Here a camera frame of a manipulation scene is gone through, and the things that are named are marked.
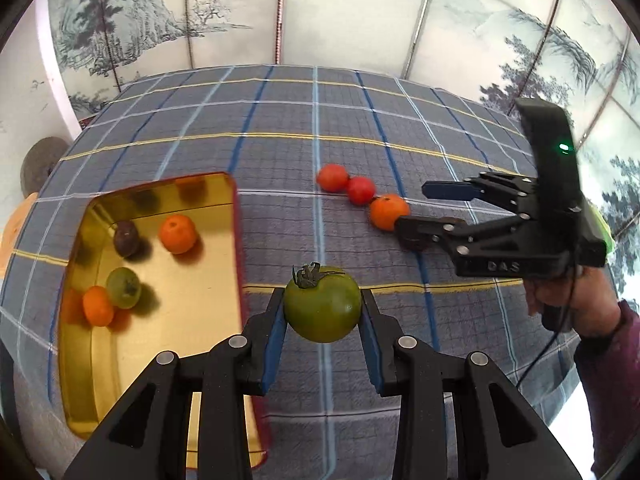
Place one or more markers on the red tomato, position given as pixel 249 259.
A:
pixel 360 191
pixel 332 178

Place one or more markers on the gold metal tray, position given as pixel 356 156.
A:
pixel 189 302

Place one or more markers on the orange round cushion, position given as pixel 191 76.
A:
pixel 13 228

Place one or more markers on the purple sleeved right forearm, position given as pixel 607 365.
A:
pixel 608 368

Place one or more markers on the large green tomato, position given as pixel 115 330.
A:
pixel 322 303

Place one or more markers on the dark purple passion fruit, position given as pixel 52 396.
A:
pixel 126 239

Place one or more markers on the small green tomato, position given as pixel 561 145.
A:
pixel 123 288

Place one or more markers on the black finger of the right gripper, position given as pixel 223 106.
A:
pixel 415 233
pixel 505 191

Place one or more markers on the person right hand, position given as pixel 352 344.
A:
pixel 590 298

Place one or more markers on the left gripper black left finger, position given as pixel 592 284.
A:
pixel 145 434

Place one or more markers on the orange tangerine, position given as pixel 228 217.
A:
pixel 98 308
pixel 386 209
pixel 178 234

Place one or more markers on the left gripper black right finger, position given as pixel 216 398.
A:
pixel 498 434

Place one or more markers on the grey plaid tablecloth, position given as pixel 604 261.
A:
pixel 272 128

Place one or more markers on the landscape painted folding screen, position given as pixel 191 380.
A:
pixel 457 66

